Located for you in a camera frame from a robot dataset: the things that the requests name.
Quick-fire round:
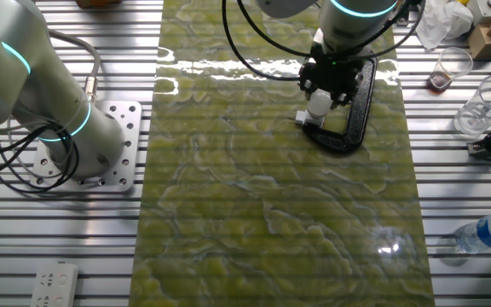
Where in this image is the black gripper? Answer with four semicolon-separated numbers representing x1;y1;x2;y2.
298;42;366;107

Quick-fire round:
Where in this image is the white light bulb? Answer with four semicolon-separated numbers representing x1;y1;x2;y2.
307;89;334;120

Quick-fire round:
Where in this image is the black C-clamp with steel screw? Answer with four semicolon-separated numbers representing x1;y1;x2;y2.
301;57;378;154

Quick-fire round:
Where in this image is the plastic cup with brown liquid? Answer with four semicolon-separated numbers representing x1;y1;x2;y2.
425;46;475;94

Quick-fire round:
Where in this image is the green marble pattern mat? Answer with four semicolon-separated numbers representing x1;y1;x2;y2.
128;0;436;307

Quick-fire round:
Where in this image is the small cardboard box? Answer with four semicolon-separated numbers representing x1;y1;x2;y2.
467;23;491;61

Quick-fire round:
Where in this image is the grey emergency stop box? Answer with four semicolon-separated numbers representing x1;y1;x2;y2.
466;0;491;26

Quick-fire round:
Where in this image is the water bottle with blue cap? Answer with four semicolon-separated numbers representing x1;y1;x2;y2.
453;211;491;256

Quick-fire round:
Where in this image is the white power strip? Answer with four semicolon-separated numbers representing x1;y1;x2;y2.
30;262;79;307

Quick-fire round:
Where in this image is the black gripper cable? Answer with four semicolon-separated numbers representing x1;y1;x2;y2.
222;0;426;82

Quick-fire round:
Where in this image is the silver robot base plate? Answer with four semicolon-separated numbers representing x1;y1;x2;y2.
30;100;143;194

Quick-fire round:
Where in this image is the thick grey robot cable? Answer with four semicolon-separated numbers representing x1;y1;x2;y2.
44;27;101;103

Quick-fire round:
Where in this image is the thin black base cable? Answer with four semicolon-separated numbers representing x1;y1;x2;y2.
0;121;80;195

